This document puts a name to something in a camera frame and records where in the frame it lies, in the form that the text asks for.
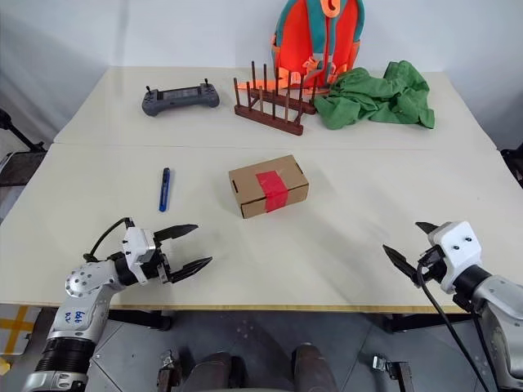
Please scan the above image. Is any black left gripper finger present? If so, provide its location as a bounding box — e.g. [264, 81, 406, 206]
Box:
[168, 256, 215, 285]
[154, 223, 200, 243]

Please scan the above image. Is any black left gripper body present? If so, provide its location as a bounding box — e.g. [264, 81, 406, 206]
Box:
[141, 240, 173, 285]

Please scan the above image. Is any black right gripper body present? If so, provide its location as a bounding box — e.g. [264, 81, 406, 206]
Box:
[416, 243, 449, 287]

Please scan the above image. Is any cardboard box with red tape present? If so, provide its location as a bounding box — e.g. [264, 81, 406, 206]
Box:
[228, 154, 311, 221]

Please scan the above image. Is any table leg caster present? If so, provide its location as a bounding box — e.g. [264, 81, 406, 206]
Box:
[372, 353, 414, 392]
[156, 348, 183, 392]

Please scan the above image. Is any dark rounded shape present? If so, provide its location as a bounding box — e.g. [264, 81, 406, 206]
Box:
[291, 344, 341, 392]
[190, 351, 247, 392]

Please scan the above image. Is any black equipment beside table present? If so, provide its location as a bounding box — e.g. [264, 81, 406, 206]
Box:
[499, 141, 523, 185]

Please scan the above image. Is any grey handheld remote controller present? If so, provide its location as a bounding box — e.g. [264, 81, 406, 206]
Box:
[141, 78, 222, 118]

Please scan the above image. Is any crumpled green cloth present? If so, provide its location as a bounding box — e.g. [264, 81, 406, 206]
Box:
[313, 60, 436, 131]

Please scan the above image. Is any brown wooden peg rack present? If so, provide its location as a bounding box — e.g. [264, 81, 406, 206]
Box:
[232, 60, 318, 137]

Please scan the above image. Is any board with yellow tape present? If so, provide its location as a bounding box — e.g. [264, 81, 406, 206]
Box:
[0, 304, 42, 357]

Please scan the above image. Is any black tripod stand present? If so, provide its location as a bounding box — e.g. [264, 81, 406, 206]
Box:
[0, 108, 47, 154]

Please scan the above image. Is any orange and teal backpack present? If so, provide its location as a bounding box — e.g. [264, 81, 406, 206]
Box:
[234, 0, 366, 100]

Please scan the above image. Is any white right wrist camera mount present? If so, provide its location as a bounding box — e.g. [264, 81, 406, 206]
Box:
[427, 220, 481, 294]

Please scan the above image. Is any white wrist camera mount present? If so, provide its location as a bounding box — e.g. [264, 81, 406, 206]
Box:
[121, 227, 159, 283]
[427, 220, 481, 294]

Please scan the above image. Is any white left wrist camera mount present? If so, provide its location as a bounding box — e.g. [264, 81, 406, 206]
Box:
[121, 227, 159, 283]

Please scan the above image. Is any black table frame bar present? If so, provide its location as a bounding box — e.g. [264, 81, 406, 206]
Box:
[107, 309, 173, 332]
[381, 313, 463, 334]

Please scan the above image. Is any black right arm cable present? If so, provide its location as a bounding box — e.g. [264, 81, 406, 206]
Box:
[416, 261, 504, 392]

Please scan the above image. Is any thin black left wrist cable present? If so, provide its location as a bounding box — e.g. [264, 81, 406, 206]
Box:
[83, 217, 136, 263]

